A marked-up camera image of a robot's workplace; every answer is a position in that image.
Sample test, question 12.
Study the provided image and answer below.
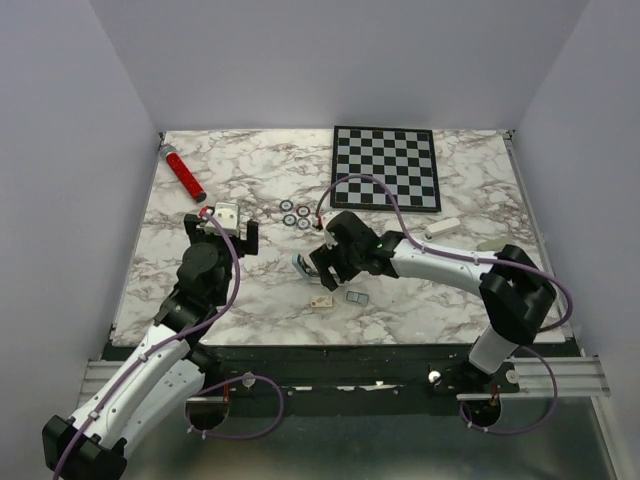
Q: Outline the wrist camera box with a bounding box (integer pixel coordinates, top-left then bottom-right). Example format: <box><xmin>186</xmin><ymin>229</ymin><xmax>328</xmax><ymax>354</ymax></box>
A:
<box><xmin>201</xmin><ymin>202</ymin><xmax>240</xmax><ymax>237</ymax></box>
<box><xmin>313</xmin><ymin>211</ymin><xmax>339</xmax><ymax>249</ymax></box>

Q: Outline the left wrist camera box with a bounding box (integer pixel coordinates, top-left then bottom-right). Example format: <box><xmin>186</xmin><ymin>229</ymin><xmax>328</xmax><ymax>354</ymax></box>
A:
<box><xmin>201</xmin><ymin>202</ymin><xmax>240</xmax><ymax>237</ymax></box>

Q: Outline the black grey chessboard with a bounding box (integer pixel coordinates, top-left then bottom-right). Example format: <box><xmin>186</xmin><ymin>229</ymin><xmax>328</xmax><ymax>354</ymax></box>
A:
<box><xmin>329</xmin><ymin>126</ymin><xmax>441</xmax><ymax>213</ymax></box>

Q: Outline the white stapler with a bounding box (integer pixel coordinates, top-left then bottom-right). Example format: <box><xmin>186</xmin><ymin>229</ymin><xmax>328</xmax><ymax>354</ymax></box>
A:
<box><xmin>424</xmin><ymin>218</ymin><xmax>461</xmax><ymax>238</ymax></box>

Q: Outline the brown hundred poker chip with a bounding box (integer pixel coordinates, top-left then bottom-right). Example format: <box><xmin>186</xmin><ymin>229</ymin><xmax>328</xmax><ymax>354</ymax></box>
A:
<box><xmin>296</xmin><ymin>206</ymin><xmax>310</xmax><ymax>217</ymax></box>

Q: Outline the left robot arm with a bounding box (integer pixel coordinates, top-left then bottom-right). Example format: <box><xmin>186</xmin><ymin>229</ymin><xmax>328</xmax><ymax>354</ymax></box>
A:
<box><xmin>42</xmin><ymin>203</ymin><xmax>259</xmax><ymax>479</ymax></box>

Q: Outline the light blue ten poker chip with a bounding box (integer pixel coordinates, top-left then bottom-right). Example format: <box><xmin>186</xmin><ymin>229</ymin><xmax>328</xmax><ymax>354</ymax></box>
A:
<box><xmin>297</xmin><ymin>218</ymin><xmax>311</xmax><ymax>229</ymax></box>

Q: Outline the staple tray with staples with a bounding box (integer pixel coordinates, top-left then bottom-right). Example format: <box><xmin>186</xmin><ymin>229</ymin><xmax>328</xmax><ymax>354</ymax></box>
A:
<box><xmin>345</xmin><ymin>291</ymin><xmax>369</xmax><ymax>306</ymax></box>

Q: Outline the light blue stapler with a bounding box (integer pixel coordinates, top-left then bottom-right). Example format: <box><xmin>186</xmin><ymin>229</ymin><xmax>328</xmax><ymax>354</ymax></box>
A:
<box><xmin>292</xmin><ymin>253</ymin><xmax>319</xmax><ymax>282</ymax></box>

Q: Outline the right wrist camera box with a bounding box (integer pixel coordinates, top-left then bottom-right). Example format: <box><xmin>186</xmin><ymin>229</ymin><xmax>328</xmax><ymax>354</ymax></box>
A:
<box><xmin>313</xmin><ymin>211</ymin><xmax>339</xmax><ymax>249</ymax></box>

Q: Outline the red glitter toy microphone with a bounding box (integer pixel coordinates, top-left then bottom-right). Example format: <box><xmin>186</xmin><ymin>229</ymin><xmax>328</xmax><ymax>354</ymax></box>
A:
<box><xmin>159</xmin><ymin>144</ymin><xmax>207</xmax><ymax>203</ymax></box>

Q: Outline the aluminium rail frame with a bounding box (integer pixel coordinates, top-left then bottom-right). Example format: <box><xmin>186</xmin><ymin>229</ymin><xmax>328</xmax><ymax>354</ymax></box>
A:
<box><xmin>78</xmin><ymin>357</ymin><xmax>611</xmax><ymax>408</ymax></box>

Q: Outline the white staple box sleeve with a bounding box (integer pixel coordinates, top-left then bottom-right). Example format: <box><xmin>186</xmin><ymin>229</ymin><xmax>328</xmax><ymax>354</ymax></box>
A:
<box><xmin>310</xmin><ymin>295</ymin><xmax>334</xmax><ymax>309</ymax></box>

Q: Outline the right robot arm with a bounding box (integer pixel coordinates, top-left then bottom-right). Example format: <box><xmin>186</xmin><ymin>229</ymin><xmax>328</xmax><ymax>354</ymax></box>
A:
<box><xmin>310</xmin><ymin>211</ymin><xmax>557</xmax><ymax>392</ymax></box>

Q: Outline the grey green stapler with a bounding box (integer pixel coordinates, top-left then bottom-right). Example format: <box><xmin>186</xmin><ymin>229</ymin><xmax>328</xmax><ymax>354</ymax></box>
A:
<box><xmin>476</xmin><ymin>236</ymin><xmax>511</xmax><ymax>252</ymax></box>

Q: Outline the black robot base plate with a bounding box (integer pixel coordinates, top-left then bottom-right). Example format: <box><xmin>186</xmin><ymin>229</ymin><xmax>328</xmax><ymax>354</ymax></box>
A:
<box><xmin>102</xmin><ymin>342</ymin><xmax>586</xmax><ymax>419</ymax></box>

